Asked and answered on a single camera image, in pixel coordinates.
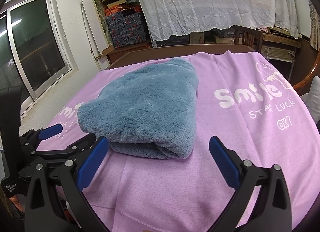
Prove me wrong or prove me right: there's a blue fleece jacket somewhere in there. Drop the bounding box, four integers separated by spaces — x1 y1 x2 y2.
78 58 199 159

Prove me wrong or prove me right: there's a purple smile bed blanket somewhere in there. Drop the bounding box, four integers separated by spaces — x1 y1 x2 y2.
36 50 320 232

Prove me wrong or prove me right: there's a left aluminium window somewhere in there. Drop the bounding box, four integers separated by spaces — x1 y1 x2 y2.
1 0 77 114

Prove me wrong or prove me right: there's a low brown wooden cabinet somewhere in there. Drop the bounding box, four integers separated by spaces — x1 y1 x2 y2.
106 41 152 64

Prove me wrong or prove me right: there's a white leaning board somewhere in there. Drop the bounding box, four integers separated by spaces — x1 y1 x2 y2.
80 0 112 58

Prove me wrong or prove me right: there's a grey pillow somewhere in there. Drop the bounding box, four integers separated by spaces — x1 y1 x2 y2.
300 76 320 124

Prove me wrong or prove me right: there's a brown bed footboard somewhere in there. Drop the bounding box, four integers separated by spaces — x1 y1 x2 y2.
107 44 254 69

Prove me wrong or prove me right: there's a floral storage boxes stack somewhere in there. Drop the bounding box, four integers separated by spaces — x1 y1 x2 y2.
105 4 149 49

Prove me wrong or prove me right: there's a dark wooden chair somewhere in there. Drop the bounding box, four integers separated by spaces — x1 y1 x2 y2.
234 26 264 53

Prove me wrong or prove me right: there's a white lace cover cloth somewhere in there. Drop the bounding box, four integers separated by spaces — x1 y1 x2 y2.
139 0 298 41

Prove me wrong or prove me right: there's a beige patterned curtain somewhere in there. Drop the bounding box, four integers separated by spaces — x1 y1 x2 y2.
309 0 320 51

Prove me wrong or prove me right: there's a wooden armchair frame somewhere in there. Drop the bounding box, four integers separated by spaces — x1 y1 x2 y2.
293 51 320 94

